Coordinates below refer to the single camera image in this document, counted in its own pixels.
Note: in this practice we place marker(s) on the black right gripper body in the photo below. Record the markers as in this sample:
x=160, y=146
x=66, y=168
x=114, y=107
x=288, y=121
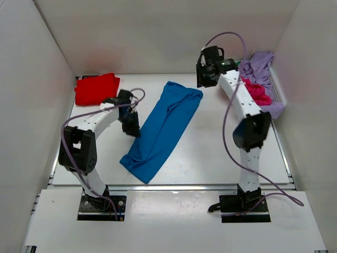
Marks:
x=202, y=79

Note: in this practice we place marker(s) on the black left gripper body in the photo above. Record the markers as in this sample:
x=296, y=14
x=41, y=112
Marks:
x=130, y=122

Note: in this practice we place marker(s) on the blue t shirt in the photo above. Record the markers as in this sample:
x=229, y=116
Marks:
x=162, y=131

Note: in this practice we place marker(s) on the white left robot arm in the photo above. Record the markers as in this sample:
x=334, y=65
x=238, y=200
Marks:
x=78, y=151

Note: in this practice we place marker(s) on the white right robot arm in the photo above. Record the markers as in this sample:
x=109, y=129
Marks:
x=250, y=133

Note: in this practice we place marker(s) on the red folded t shirt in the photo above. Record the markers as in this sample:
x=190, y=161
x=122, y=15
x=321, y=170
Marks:
x=95, y=89

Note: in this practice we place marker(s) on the lavender t shirt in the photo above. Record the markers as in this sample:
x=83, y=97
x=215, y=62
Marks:
x=257, y=69

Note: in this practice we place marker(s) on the pink t shirt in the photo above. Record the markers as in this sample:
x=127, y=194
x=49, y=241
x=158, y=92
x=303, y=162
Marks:
x=257, y=92

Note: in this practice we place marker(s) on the white plastic basket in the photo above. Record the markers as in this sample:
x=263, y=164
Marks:
x=274, y=90

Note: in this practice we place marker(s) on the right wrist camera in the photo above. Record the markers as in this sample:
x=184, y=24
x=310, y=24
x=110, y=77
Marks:
x=202, y=57

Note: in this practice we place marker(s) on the aluminium table edge rail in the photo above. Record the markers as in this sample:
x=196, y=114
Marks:
x=199, y=160

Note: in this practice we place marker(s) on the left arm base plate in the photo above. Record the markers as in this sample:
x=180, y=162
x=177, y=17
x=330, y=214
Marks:
x=94, y=209

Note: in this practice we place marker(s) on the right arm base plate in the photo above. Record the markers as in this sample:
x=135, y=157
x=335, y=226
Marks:
x=235, y=209

